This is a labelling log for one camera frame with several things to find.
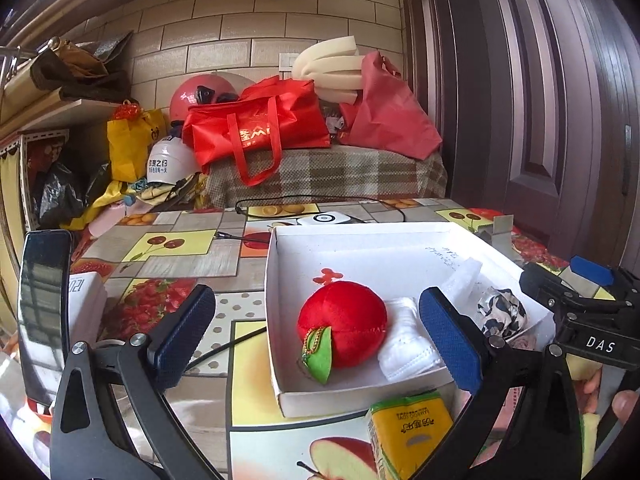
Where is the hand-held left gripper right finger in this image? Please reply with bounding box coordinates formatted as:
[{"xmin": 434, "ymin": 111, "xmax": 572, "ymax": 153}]
[{"xmin": 407, "ymin": 286, "xmax": 586, "ymax": 480}]

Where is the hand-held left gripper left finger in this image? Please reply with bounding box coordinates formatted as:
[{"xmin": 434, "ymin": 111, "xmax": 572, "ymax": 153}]
[{"xmin": 50, "ymin": 284, "xmax": 223, "ymax": 480}]

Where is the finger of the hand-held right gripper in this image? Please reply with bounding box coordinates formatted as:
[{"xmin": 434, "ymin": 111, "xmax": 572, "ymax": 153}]
[
  {"xmin": 570, "ymin": 255, "xmax": 640, "ymax": 303},
  {"xmin": 519, "ymin": 264, "xmax": 621, "ymax": 322}
]

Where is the white face mask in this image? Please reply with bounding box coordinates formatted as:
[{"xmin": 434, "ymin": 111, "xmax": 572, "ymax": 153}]
[{"xmin": 377, "ymin": 296, "xmax": 453, "ymax": 381}]

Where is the leopard print scrunchie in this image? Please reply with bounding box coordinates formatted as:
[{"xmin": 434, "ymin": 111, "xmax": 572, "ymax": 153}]
[{"xmin": 477, "ymin": 286, "xmax": 528, "ymax": 338}]

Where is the red plush apple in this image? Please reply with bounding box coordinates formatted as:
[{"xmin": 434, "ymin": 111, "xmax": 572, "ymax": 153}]
[{"xmin": 296, "ymin": 282, "xmax": 388, "ymax": 386}]

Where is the white cardboard box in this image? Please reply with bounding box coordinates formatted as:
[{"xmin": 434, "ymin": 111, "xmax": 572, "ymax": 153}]
[{"xmin": 265, "ymin": 221, "xmax": 556, "ymax": 418}]

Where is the yellow tissue packet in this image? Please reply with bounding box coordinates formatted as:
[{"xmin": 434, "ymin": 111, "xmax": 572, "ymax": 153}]
[{"xmin": 365, "ymin": 392, "xmax": 456, "ymax": 480}]

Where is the person's right hand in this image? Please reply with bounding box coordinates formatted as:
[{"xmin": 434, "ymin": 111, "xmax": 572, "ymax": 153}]
[{"xmin": 611, "ymin": 390, "xmax": 640, "ymax": 427}]

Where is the small grey box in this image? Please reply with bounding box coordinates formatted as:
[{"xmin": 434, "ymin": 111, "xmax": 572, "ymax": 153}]
[{"xmin": 475, "ymin": 214, "xmax": 523, "ymax": 266}]

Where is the small white carton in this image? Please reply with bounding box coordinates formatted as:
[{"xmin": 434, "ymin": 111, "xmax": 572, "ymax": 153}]
[{"xmin": 65, "ymin": 271, "xmax": 108, "ymax": 356}]

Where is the black smartphone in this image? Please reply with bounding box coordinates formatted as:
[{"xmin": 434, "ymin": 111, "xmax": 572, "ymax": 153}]
[{"xmin": 17, "ymin": 230, "xmax": 73, "ymax": 408}]

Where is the pile of colourful cloths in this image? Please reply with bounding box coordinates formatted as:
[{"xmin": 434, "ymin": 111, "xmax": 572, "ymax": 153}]
[{"xmin": 65, "ymin": 172, "xmax": 211, "ymax": 241}]

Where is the white charger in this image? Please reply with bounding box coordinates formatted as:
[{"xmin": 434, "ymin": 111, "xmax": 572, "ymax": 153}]
[{"xmin": 299, "ymin": 211, "xmax": 351, "ymax": 227}]

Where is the white helmet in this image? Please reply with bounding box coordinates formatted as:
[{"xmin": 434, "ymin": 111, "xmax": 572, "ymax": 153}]
[{"xmin": 146, "ymin": 135, "xmax": 201, "ymax": 186}]

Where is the black plastic bag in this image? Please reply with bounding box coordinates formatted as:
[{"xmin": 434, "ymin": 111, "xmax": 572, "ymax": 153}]
[{"xmin": 37, "ymin": 162, "xmax": 86, "ymax": 228}]

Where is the plaid blanket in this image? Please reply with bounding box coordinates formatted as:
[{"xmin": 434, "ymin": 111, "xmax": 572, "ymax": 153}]
[{"xmin": 207, "ymin": 145, "xmax": 448, "ymax": 211}]

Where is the brown wooden door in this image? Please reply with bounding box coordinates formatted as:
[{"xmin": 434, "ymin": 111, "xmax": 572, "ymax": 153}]
[{"xmin": 400, "ymin": 0, "xmax": 640, "ymax": 281}]

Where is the yellow bag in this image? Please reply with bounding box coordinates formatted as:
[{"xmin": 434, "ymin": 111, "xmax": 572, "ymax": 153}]
[{"xmin": 107, "ymin": 101, "xmax": 166, "ymax": 183}]

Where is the red tote bag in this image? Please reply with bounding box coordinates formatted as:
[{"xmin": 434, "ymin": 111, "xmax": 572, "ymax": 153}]
[{"xmin": 181, "ymin": 75, "xmax": 333, "ymax": 187}]

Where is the yellow curtain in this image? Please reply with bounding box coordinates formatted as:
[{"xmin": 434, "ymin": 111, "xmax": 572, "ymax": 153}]
[{"xmin": 0, "ymin": 135, "xmax": 31, "ymax": 311}]

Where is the pink helmet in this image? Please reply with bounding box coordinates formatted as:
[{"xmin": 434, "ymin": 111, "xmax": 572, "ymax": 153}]
[{"xmin": 169, "ymin": 74, "xmax": 241, "ymax": 126}]

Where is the red fabric bag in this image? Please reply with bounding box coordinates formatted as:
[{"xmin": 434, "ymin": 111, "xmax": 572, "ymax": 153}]
[{"xmin": 340, "ymin": 51, "xmax": 443, "ymax": 161}]

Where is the wooden shelf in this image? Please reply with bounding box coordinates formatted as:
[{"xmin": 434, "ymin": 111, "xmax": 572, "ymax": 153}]
[{"xmin": 0, "ymin": 97, "xmax": 131, "ymax": 141}]

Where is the brown paper bag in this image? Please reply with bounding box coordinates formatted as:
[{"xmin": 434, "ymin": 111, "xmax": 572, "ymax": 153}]
[{"xmin": 30, "ymin": 30, "xmax": 136, "ymax": 101}]

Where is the bundle of cream foam strips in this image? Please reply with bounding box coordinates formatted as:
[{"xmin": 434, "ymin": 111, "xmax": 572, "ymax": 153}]
[{"xmin": 291, "ymin": 35, "xmax": 368, "ymax": 106}]

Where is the black cable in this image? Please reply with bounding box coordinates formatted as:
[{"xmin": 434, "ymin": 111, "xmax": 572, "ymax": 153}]
[{"xmin": 190, "ymin": 325, "xmax": 268, "ymax": 366}]

